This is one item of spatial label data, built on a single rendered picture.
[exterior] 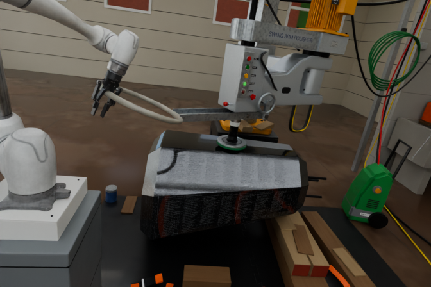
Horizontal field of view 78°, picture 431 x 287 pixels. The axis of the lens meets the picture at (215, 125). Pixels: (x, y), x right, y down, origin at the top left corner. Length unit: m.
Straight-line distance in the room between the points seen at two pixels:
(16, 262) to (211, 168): 1.12
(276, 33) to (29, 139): 1.41
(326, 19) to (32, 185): 1.98
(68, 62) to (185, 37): 3.28
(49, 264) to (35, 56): 7.91
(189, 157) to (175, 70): 6.25
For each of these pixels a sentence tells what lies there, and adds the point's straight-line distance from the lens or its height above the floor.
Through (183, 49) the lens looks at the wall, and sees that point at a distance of 7.89.
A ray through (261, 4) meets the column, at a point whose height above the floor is 1.89.
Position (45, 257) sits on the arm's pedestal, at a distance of 1.18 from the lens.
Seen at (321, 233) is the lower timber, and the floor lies 0.13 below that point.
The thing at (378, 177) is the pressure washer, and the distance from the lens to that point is 3.00.
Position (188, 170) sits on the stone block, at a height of 0.71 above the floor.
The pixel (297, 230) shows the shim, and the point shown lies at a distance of 2.29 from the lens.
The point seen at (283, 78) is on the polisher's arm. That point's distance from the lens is 1.94.
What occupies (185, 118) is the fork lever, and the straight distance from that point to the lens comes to 1.63.
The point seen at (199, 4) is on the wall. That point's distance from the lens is 7.92.
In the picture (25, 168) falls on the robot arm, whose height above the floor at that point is 1.05.
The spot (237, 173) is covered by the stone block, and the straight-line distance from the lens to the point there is 1.86.
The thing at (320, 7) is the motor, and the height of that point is 1.86.
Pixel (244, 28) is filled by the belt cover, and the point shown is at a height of 1.64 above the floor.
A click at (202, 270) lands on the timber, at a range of 1.98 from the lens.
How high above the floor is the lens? 1.58
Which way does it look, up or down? 18 degrees down
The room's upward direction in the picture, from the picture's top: 8 degrees clockwise
